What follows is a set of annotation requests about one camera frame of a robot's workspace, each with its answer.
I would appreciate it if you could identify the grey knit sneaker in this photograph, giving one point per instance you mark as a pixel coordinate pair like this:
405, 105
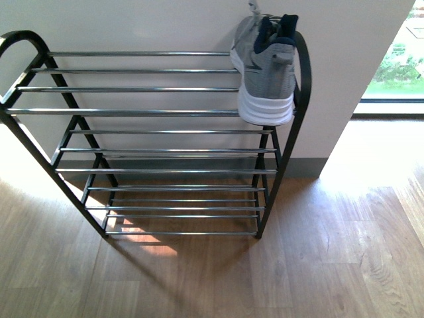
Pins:
263, 52

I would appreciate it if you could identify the black metal shoe rack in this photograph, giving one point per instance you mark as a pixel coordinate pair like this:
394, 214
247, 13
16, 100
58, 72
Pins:
150, 142

